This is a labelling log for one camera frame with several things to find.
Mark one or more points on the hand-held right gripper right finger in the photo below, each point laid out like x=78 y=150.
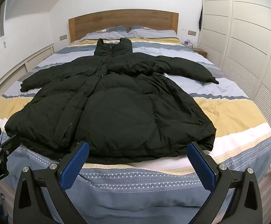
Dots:
x=201 y=166

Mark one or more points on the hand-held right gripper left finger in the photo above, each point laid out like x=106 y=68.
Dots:
x=74 y=166

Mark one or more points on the black puffer jacket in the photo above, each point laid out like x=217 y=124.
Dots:
x=126 y=102

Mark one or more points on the striped bed cover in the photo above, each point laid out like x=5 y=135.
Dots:
x=231 y=112

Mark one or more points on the wooden nightstand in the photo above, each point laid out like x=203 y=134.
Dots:
x=200 y=51

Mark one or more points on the small purple white item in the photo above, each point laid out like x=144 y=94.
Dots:
x=187 y=43

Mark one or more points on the striped pillow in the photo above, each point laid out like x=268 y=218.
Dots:
x=102 y=33
x=151 y=31

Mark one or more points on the white wardrobe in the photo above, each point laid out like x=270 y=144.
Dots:
x=249 y=28

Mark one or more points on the dark hanging cloth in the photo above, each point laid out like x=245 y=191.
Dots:
x=200 y=18

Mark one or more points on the wooden headboard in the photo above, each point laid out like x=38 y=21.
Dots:
x=126 y=18

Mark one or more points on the wall socket plate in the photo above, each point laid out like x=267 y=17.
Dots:
x=191 y=32
x=63 y=37

